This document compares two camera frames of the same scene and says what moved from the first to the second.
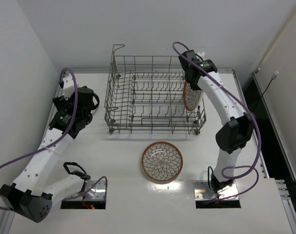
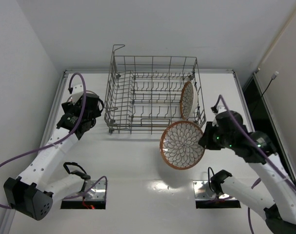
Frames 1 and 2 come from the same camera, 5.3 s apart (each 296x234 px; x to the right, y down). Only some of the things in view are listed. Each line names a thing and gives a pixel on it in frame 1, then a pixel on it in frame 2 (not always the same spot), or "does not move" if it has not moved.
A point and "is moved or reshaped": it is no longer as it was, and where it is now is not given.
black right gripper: x=191 y=79 to x=207 y=137
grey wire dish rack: x=146 y=94 does not move
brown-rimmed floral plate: x=191 y=97 is moved or reshaped
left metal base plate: x=98 y=192 does not move
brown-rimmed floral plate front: x=162 y=162 to x=179 y=146
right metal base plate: x=203 y=191 does not move
